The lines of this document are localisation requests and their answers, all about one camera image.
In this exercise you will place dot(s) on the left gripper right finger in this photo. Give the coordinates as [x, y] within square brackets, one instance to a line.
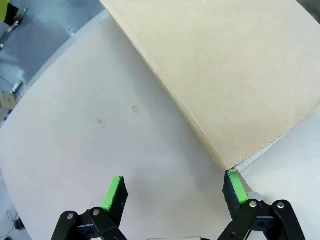
[235, 192]

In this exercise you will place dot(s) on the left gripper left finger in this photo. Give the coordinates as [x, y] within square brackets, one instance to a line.
[113, 197]

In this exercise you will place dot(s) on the small cardboard box on floor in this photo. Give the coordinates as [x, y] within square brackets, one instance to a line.
[6, 103]

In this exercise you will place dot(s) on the person in yellow coat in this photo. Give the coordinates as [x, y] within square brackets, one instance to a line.
[7, 11]

